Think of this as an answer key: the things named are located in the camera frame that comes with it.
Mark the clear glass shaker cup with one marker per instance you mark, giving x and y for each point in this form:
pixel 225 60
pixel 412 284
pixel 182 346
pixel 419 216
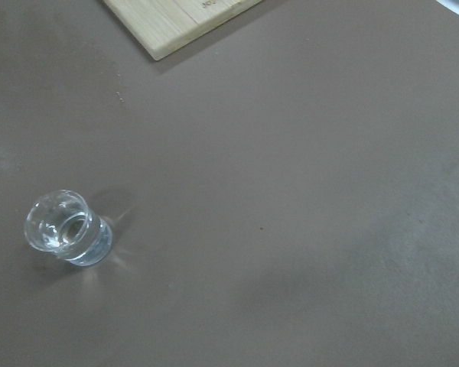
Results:
pixel 61 223

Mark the bamboo cutting board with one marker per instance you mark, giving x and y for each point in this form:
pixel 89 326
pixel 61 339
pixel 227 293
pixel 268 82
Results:
pixel 163 27

